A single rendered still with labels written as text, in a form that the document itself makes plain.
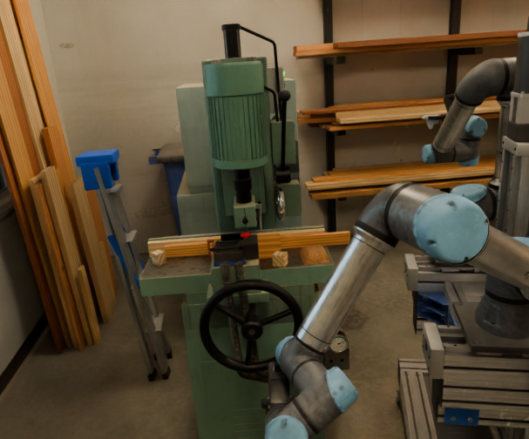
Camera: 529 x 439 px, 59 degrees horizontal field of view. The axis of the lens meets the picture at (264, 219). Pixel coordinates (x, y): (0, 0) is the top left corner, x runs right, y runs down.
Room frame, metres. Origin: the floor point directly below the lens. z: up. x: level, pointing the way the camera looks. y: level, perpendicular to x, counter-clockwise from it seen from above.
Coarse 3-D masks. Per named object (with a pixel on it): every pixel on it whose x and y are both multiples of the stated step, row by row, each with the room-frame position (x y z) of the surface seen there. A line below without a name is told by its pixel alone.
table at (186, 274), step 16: (192, 256) 1.46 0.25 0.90; (208, 256) 1.45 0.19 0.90; (288, 256) 1.40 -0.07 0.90; (144, 272) 1.36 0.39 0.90; (160, 272) 1.35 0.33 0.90; (176, 272) 1.34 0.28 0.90; (192, 272) 1.33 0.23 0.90; (208, 272) 1.33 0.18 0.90; (272, 272) 1.32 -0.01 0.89; (288, 272) 1.32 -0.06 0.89; (304, 272) 1.32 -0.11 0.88; (320, 272) 1.32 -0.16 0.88; (144, 288) 1.31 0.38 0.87; (160, 288) 1.31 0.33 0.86; (176, 288) 1.31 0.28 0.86; (192, 288) 1.31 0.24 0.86; (208, 288) 1.27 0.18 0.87; (224, 304) 1.22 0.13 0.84
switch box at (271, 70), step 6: (270, 72) 1.75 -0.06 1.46; (282, 72) 1.75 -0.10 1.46; (270, 78) 1.75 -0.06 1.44; (282, 78) 1.75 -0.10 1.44; (270, 84) 1.75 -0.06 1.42; (276, 84) 1.75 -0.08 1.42; (282, 84) 1.75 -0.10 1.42; (276, 90) 1.75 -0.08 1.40; (270, 96) 1.75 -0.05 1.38; (276, 96) 1.75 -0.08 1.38; (270, 102) 1.75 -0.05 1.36; (270, 108) 1.75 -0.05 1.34
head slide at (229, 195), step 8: (256, 168) 1.57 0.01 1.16; (224, 176) 1.56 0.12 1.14; (232, 176) 1.56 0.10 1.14; (256, 176) 1.57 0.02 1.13; (224, 184) 1.56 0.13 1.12; (232, 184) 1.56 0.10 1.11; (256, 184) 1.57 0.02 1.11; (224, 192) 1.56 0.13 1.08; (232, 192) 1.56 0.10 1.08; (256, 192) 1.57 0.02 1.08; (264, 192) 1.57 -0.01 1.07; (232, 200) 1.56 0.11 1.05; (256, 200) 1.57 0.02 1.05; (264, 200) 1.57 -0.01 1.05; (232, 208) 1.56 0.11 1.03; (264, 208) 1.57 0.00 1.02
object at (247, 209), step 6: (234, 198) 1.54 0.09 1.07; (252, 198) 1.53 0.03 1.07; (234, 204) 1.47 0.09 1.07; (240, 204) 1.46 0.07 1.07; (246, 204) 1.46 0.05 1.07; (252, 204) 1.45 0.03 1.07; (234, 210) 1.43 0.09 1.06; (240, 210) 1.43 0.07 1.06; (246, 210) 1.43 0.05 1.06; (252, 210) 1.43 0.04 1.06; (234, 216) 1.43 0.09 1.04; (240, 216) 1.43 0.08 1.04; (252, 216) 1.43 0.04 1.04; (234, 222) 1.43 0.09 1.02; (240, 222) 1.43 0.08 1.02; (252, 222) 1.43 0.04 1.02
